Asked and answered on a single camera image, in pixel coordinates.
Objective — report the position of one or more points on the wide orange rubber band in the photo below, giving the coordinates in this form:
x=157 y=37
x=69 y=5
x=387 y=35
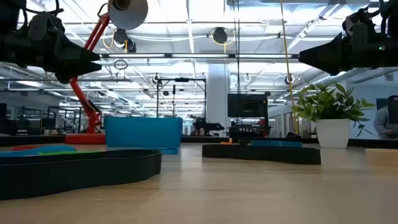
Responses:
x=230 y=141

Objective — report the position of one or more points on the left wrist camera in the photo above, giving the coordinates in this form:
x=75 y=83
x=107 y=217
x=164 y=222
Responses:
x=46 y=25

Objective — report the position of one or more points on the black background robot arm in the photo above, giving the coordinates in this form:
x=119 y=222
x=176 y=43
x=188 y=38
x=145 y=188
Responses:
x=205 y=126

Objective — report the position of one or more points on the green plant in white pot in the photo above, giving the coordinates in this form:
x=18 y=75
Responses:
x=332 y=133

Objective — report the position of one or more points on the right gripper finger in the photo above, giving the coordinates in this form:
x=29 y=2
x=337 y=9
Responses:
x=326 y=54
x=334 y=71

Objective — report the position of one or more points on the black rig frame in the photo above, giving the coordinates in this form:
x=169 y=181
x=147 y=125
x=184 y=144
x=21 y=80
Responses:
x=182 y=80

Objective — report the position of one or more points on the black monitor on stand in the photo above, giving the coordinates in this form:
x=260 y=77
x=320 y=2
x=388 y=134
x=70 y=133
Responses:
x=247 y=105

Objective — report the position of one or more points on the red desk lamp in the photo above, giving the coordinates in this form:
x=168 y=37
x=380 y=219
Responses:
x=84 y=139

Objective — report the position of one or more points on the dark desktop monitor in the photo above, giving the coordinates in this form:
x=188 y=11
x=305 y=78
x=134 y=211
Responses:
x=393 y=109

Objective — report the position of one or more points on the green rubber band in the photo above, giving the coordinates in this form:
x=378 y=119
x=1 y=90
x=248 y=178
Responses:
x=68 y=152

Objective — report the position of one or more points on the person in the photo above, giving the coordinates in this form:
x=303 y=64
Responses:
x=381 y=123

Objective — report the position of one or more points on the colourful pieces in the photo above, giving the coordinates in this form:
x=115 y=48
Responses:
x=46 y=149

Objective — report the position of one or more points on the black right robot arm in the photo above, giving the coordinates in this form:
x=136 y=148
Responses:
x=393 y=53

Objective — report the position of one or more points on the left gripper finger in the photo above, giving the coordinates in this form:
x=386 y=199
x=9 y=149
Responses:
x=77 y=54
x=81 y=71

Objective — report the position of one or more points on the blue plastic bin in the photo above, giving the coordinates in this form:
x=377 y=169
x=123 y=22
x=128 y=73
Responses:
x=143 y=132

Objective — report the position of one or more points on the red rubber band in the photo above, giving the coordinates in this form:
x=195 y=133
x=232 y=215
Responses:
x=26 y=147

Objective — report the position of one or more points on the blue rubber band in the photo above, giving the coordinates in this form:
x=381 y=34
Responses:
x=276 y=144

